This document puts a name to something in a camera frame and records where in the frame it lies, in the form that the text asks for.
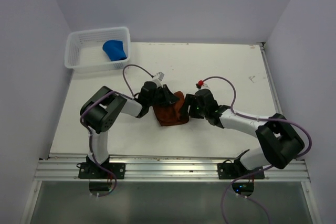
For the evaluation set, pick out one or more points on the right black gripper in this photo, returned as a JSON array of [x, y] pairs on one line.
[[190, 100]]

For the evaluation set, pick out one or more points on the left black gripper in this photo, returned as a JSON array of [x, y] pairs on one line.
[[169, 97]]

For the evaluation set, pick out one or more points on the brown towel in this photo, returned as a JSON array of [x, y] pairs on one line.
[[170, 115]]

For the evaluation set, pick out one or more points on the blue towel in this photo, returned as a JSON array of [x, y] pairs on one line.
[[114, 50]]

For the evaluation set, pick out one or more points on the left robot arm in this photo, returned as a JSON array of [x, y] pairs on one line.
[[100, 112]]

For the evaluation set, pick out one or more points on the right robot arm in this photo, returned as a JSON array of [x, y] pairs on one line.
[[279, 143]]

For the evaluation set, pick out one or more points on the white plastic basket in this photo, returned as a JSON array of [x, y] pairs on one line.
[[84, 53]]

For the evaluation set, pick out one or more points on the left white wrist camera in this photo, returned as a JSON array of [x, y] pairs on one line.
[[158, 78]]

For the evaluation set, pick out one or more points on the aluminium mounting rail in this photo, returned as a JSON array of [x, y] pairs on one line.
[[161, 169]]

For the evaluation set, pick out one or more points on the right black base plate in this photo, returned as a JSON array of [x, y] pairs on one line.
[[231, 170]]

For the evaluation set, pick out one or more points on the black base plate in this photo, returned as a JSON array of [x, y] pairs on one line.
[[92, 171], [231, 170]]

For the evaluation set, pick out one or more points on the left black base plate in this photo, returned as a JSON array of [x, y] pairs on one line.
[[92, 171]]

